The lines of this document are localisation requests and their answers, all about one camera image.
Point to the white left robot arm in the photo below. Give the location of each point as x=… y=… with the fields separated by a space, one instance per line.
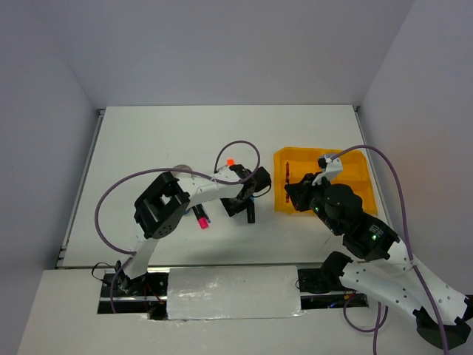
x=161 y=207

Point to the pink cap highlighter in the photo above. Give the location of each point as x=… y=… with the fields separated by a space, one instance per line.
x=201 y=216

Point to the red pen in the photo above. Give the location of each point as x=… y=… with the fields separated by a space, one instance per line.
x=287 y=180

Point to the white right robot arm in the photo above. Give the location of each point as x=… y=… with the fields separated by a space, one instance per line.
x=379 y=264

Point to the silver tape roll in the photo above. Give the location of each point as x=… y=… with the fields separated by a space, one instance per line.
x=181 y=168

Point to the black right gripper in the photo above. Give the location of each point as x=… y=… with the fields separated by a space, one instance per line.
x=297 y=191

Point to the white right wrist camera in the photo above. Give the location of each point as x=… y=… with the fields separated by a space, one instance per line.
x=330 y=166

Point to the blue pen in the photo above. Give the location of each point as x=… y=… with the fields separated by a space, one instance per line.
x=207 y=217

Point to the yellow compartment tray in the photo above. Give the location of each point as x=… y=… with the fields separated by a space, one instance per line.
x=291 y=164

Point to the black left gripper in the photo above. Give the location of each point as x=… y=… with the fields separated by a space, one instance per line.
x=231 y=209

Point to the blue cap highlighter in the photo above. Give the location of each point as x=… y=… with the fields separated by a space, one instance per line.
x=250 y=209

